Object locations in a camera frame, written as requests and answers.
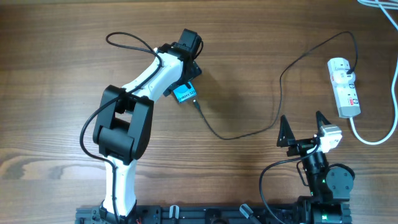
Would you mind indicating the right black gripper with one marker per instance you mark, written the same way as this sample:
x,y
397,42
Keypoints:
x,y
286,139

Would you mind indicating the white power strip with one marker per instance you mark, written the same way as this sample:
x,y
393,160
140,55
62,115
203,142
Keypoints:
x,y
346,98

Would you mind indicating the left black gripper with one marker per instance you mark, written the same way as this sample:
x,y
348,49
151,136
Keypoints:
x,y
194,71

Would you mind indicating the blue Galaxy smartphone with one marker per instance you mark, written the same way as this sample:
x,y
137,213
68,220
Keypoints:
x,y
184,92

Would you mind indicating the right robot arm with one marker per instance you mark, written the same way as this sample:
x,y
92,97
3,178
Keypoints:
x,y
330,184

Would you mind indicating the black mounting rail base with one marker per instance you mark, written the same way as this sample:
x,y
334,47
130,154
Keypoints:
x,y
281,213

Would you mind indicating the white charger plug adapter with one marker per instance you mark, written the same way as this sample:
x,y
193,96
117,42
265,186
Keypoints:
x,y
341,77

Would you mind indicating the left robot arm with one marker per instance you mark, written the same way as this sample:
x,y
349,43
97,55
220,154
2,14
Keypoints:
x,y
123,127

